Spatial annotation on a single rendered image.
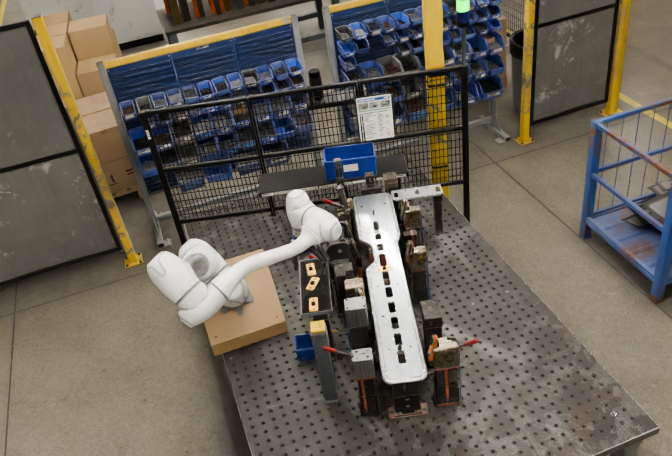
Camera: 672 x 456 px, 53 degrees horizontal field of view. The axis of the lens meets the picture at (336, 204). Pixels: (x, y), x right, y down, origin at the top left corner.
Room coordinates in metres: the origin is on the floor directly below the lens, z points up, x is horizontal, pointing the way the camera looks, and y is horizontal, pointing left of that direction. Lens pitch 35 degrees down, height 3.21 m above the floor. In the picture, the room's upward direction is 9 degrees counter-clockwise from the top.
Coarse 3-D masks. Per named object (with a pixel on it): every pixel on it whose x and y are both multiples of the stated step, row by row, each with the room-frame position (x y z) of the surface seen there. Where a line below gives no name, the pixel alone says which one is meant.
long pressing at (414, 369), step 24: (360, 216) 3.02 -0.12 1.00; (384, 216) 2.99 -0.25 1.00; (360, 240) 2.81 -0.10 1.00; (384, 240) 2.78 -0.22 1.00; (384, 288) 2.42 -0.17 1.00; (384, 312) 2.26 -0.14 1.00; (408, 312) 2.23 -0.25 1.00; (384, 336) 2.11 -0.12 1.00; (408, 336) 2.09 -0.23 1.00; (384, 360) 1.97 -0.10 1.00; (408, 360) 1.95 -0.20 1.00
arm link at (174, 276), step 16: (192, 240) 2.63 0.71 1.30; (160, 256) 2.11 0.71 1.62; (176, 256) 2.14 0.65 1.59; (192, 256) 2.44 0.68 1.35; (208, 256) 2.51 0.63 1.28; (160, 272) 2.05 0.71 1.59; (176, 272) 2.05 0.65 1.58; (192, 272) 2.09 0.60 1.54; (208, 272) 2.47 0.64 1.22; (160, 288) 2.03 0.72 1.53; (176, 288) 2.01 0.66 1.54
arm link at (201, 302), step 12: (192, 288) 2.02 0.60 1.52; (204, 288) 2.03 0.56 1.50; (216, 288) 2.03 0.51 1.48; (180, 300) 1.99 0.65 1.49; (192, 300) 1.98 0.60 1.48; (204, 300) 1.99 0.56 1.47; (216, 300) 2.00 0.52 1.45; (180, 312) 1.97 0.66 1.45; (192, 312) 1.96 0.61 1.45; (204, 312) 1.96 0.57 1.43; (192, 324) 1.94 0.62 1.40
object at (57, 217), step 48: (0, 48) 4.17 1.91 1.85; (48, 48) 4.20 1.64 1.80; (0, 96) 4.14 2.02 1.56; (48, 96) 4.21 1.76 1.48; (0, 144) 4.11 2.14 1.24; (48, 144) 4.18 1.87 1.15; (0, 192) 4.08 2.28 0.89; (48, 192) 4.16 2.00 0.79; (96, 192) 4.22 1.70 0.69; (0, 240) 4.05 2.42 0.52; (48, 240) 4.13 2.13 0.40; (96, 240) 4.21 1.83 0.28
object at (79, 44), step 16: (48, 16) 7.46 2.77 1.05; (64, 16) 7.37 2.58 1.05; (96, 16) 7.20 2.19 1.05; (48, 32) 6.91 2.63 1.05; (64, 32) 6.83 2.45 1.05; (80, 32) 6.83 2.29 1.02; (96, 32) 6.86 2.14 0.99; (112, 32) 7.24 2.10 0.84; (64, 48) 6.43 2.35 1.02; (80, 48) 6.82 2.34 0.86; (96, 48) 6.85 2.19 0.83; (112, 48) 6.87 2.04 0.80; (48, 64) 6.37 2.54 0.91; (64, 64) 6.40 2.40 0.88; (80, 64) 6.69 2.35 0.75; (80, 80) 6.42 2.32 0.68; (96, 80) 6.45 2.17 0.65; (80, 96) 6.41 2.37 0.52
